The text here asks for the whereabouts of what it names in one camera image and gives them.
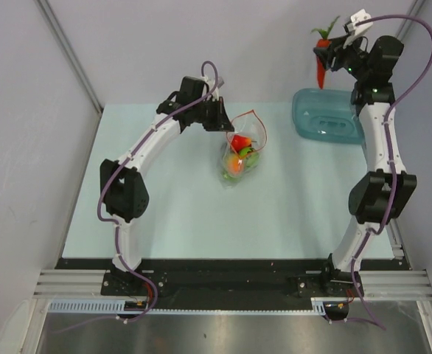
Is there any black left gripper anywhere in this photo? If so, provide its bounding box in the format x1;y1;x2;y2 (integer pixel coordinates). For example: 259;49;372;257
192;97;234;132

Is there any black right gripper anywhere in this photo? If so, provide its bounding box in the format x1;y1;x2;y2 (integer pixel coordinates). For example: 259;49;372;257
313;32;370;82

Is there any orange toy carrot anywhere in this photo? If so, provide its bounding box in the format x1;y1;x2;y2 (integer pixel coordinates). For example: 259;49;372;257
310;15;341;89

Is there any red toy strawberry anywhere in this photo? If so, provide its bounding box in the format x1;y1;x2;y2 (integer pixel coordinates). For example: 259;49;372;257
231;134;252;153

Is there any clear zip bag orange zipper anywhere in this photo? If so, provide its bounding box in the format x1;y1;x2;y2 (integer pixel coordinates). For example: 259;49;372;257
218;109;268;187

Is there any red toy fruit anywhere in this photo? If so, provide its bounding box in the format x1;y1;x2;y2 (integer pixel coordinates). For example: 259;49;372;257
238;147;254;158

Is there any green orange toy mango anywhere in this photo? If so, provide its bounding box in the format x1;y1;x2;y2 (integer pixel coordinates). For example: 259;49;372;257
226;153;245;176

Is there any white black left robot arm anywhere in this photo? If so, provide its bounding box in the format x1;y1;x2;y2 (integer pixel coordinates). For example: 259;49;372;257
97;75;234;295

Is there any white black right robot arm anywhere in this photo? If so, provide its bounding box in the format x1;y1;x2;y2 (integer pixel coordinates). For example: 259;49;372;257
313;35;417;296

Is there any teal plastic food container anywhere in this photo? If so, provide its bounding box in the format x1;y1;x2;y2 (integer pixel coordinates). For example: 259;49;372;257
292;88;364;145

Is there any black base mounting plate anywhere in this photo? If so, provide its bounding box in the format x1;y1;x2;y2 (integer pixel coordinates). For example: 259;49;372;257
55;257;411;302

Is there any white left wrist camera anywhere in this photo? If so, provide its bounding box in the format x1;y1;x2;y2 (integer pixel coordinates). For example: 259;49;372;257
202;75;224;100

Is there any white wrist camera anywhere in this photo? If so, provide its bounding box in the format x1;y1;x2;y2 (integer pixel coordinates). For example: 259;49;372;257
202;75;224;100
343;9;372;49

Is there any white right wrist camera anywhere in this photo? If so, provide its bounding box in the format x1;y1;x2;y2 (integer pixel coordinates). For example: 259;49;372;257
343;9;372;49

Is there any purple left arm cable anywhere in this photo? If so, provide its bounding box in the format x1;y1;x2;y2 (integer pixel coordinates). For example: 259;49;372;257
49;60;219;335

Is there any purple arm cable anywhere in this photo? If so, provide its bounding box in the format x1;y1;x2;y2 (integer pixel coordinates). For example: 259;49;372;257
49;60;219;335
350;14;432;331

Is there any right aluminium corner post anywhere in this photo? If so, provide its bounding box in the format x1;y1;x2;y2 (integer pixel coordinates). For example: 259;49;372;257
363;0;427;97

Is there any aluminium corner post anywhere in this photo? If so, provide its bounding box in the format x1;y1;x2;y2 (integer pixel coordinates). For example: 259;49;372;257
363;0;427;97
34;0;104;117

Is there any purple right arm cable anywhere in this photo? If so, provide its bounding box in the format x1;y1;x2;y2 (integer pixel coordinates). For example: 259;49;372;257
350;14;432;331

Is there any left aluminium corner post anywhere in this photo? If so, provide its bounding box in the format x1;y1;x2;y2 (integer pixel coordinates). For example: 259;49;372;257
34;0;104;117

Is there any white slotted cable duct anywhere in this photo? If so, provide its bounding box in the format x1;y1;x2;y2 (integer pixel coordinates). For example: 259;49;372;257
48;297;330;314

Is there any aluminium front rail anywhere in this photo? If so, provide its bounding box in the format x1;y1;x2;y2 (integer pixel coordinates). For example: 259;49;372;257
33;270;432;301

